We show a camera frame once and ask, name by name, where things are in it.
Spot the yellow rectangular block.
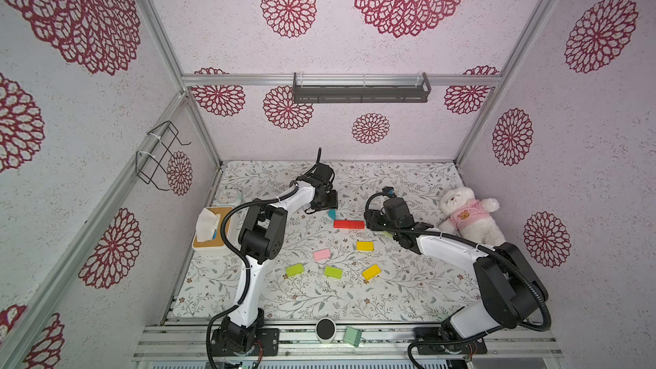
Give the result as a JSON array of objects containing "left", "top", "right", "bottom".
[{"left": 356, "top": 241, "right": 375, "bottom": 252}]

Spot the red block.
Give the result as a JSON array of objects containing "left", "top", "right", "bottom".
[
  {"left": 333, "top": 220, "right": 350, "bottom": 229},
  {"left": 348, "top": 220, "right": 366, "bottom": 230}
]

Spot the pink block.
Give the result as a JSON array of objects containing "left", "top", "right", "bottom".
[{"left": 313, "top": 249, "right": 331, "bottom": 262}]

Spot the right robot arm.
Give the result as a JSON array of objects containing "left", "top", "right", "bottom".
[{"left": 364, "top": 187, "right": 552, "bottom": 368}]

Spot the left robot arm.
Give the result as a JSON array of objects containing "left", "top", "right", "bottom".
[{"left": 206, "top": 154, "right": 338, "bottom": 368}]

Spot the yellow block front right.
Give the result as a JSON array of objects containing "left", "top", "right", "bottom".
[{"left": 362, "top": 264, "right": 382, "bottom": 281}]

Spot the green block front centre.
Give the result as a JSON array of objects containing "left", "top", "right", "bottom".
[{"left": 324, "top": 266, "right": 343, "bottom": 279}]

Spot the green block front left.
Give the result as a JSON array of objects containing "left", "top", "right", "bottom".
[{"left": 285, "top": 263, "right": 305, "bottom": 278}]

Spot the white teddy bear pink shirt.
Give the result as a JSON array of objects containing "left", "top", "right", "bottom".
[{"left": 438, "top": 187, "right": 506, "bottom": 246}]

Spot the tissue box wooden lid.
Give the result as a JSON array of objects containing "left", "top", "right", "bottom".
[{"left": 192, "top": 207, "right": 233, "bottom": 257}]

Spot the black wall shelf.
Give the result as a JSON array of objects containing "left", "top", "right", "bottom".
[{"left": 291, "top": 73, "right": 432, "bottom": 104}]

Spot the green cube on rail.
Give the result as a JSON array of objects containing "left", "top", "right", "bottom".
[{"left": 343, "top": 326, "right": 362, "bottom": 348}]

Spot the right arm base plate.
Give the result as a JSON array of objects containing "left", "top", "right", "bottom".
[{"left": 413, "top": 326, "right": 488, "bottom": 355}]

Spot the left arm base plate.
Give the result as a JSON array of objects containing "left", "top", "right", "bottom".
[{"left": 210, "top": 327, "right": 280, "bottom": 357}]

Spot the black wire wall rack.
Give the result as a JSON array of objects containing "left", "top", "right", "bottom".
[{"left": 134, "top": 121, "right": 191, "bottom": 191}]

